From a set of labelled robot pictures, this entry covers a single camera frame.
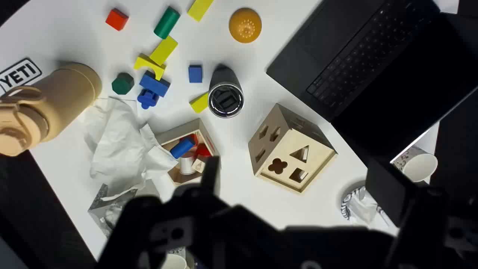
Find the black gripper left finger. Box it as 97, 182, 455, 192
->
98, 155, 236, 269

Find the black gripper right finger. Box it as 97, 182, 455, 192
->
364, 155, 478, 263

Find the orange wooden block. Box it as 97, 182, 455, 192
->
104, 7, 130, 32

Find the white cylinder block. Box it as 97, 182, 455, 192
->
178, 155, 197, 176

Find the red wooden block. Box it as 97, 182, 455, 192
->
192, 142, 213, 161

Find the yellow triangle block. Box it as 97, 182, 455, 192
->
188, 91, 212, 115

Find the wooden shape sorter box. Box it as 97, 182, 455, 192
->
246, 101, 337, 194

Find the blue cross block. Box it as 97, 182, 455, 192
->
136, 88, 161, 110

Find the blue rectangular block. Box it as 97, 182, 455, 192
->
137, 70, 172, 98

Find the green hexagon block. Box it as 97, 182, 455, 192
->
110, 71, 136, 95

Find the yellow arch block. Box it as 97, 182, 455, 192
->
131, 52, 167, 82

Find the yellow long rectangular block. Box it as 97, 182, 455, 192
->
148, 34, 179, 67

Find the yellow flat wooden block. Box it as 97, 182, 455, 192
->
185, 0, 215, 22

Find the white paper cup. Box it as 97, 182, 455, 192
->
402, 150, 439, 185
160, 252, 189, 269

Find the crumpled white wrapper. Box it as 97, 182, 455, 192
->
339, 180, 387, 224

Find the small wooden tray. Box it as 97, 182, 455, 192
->
154, 116, 221, 186

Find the black tumbler cup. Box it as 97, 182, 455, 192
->
207, 64, 245, 118

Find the white crumpled cloth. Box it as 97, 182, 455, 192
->
80, 95, 178, 185

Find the blue wooden cube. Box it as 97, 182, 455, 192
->
186, 62, 204, 85

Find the black laptop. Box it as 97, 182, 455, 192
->
266, 0, 478, 165

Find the orange half ball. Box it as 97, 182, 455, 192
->
227, 6, 263, 44

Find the green wooden cylinder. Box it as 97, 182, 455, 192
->
152, 4, 182, 40

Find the tan cardboard tube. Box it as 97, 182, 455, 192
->
0, 59, 103, 158

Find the YETI sticker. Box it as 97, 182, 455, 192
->
0, 56, 43, 95

